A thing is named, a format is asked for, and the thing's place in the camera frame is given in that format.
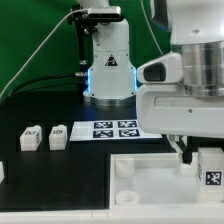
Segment white square tabletop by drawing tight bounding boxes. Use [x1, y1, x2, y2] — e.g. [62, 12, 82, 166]
[109, 153, 224, 219]

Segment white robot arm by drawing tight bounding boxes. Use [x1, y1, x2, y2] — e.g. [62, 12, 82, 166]
[78, 0, 224, 138]

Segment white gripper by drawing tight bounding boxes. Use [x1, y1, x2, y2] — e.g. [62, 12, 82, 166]
[136, 84, 224, 163]

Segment black cables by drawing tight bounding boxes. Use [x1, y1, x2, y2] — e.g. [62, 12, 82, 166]
[0, 73, 84, 107]

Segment white cable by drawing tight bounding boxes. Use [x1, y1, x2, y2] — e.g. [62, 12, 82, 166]
[0, 8, 88, 101]

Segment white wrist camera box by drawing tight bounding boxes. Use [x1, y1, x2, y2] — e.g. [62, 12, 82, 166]
[137, 52, 183, 84]

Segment black camera on stand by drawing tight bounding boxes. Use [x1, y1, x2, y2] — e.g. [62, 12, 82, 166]
[67, 5, 124, 67]

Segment white marker sheet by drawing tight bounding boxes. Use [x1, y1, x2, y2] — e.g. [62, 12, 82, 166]
[70, 119, 162, 141]

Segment white part left edge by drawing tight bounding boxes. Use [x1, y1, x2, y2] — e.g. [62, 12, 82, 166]
[0, 162, 5, 184]

